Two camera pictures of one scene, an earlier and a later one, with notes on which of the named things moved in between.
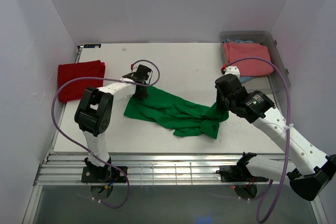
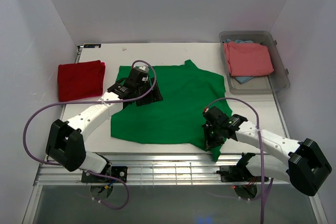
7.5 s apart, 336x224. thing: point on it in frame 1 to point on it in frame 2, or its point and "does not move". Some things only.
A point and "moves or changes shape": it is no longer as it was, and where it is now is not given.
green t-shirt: (185, 117) moves or changes shape
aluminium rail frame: (148, 168) does not move
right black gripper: (219, 105) to (209, 143)
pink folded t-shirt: (233, 51) does not move
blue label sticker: (92, 45) does not move
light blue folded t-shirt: (243, 78) does not move
